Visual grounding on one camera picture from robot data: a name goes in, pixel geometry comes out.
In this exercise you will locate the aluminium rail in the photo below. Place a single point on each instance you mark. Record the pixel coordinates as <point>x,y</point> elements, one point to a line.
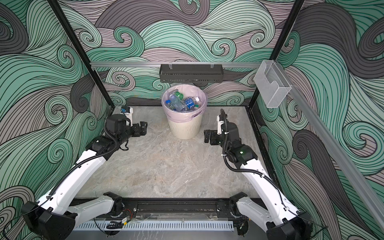
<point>140,64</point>
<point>368,196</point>

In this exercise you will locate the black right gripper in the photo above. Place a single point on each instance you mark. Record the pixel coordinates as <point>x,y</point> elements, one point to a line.
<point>209,133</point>

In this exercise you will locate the cream ribbed trash bin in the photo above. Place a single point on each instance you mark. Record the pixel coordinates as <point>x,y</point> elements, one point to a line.
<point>187,130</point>

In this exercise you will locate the black frame post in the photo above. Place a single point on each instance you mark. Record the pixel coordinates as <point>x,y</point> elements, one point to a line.
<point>287,27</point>
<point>56,8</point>

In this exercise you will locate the pink bin liner bag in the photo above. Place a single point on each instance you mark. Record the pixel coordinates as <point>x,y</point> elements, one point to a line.
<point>188,91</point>

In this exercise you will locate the aluminium rail back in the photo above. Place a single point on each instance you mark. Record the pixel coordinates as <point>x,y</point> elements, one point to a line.
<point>140,64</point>

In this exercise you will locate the clear bottle white cap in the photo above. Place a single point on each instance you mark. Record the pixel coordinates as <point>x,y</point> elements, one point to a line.
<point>177,103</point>

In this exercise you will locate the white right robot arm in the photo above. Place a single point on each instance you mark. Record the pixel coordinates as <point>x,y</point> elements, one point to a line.
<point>278,217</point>

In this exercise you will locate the green bottle yellow cap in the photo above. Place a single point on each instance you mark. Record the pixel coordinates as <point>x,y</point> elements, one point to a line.
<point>178,95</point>

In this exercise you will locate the white slotted cable duct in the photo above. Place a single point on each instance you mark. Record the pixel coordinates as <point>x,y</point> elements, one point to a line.
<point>161,226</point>

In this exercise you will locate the aluminium rail right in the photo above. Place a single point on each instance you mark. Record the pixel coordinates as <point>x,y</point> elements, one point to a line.
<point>368,196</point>

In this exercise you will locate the black frame post right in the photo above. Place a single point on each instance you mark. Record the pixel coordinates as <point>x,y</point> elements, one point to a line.
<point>287,27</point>

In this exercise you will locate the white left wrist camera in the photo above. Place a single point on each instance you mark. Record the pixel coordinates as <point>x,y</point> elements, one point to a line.
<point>127,111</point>

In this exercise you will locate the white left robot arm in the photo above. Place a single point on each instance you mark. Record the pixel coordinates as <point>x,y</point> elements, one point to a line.
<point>52,217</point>

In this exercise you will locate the clear acrylic wall holder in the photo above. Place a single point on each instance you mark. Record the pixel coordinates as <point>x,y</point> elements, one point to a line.
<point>272,82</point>

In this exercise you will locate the black frame post left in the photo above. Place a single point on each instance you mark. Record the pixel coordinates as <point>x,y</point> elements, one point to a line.
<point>56,8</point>

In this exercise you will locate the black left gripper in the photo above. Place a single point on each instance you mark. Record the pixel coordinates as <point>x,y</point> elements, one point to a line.
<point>137,133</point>

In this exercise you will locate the clear bottle blue striped label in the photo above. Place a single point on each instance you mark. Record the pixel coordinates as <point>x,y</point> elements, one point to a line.
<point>169,105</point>

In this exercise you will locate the black wall tray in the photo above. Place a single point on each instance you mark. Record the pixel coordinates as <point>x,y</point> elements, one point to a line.
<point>191,74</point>

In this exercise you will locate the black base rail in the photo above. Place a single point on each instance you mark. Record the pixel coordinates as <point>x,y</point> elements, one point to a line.
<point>181,208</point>

